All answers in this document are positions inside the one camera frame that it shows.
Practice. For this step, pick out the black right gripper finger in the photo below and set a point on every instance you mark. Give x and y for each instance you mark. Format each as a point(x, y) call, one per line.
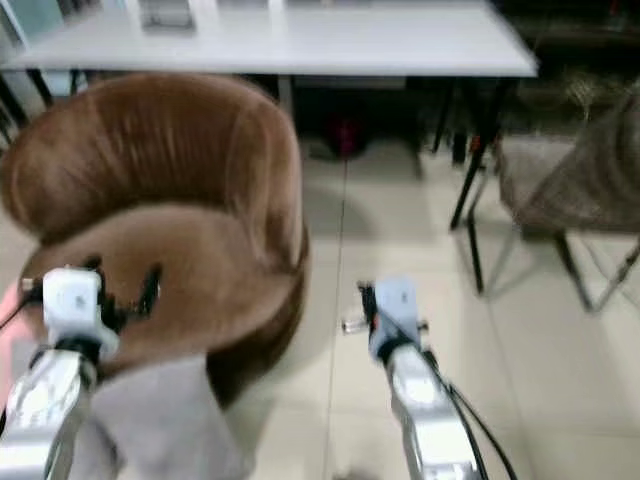
point(364, 298)

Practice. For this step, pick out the long white table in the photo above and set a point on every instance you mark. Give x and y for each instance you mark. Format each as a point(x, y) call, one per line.
point(310, 45)

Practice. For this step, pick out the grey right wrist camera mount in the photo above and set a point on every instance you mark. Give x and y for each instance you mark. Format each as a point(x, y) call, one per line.
point(398, 305)

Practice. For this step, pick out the pink pillow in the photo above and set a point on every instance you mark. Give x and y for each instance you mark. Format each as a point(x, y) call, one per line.
point(8, 330)

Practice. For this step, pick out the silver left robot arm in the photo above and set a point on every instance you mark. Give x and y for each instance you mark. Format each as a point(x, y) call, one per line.
point(40, 410)

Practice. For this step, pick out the empty plaid metal chair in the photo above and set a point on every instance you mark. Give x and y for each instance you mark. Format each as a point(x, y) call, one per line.
point(560, 190)

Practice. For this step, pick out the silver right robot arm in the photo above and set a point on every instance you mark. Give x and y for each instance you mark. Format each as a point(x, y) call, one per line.
point(430, 420)

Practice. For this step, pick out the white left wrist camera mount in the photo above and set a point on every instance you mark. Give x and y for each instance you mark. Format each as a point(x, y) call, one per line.
point(75, 305)

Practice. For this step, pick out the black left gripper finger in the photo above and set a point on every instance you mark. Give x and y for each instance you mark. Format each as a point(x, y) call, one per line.
point(151, 290)
point(32, 291)

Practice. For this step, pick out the grey pillow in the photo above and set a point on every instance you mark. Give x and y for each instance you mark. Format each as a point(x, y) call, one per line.
point(170, 420)

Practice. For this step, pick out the brown velvet round sofa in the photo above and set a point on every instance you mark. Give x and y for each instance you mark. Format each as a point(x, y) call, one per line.
point(160, 150)

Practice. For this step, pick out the red round object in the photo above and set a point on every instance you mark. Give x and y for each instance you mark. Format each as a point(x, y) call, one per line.
point(348, 135)

